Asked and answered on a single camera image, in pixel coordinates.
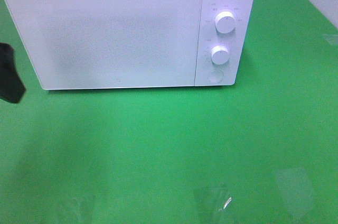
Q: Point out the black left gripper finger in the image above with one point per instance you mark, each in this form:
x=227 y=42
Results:
x=12 y=88

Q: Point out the round door release button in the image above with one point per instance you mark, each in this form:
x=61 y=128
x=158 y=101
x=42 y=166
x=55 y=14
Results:
x=215 y=76

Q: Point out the clear tape patch centre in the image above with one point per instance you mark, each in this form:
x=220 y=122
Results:
x=213 y=204

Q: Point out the white microwave door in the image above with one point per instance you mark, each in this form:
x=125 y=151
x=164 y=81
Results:
x=93 y=44

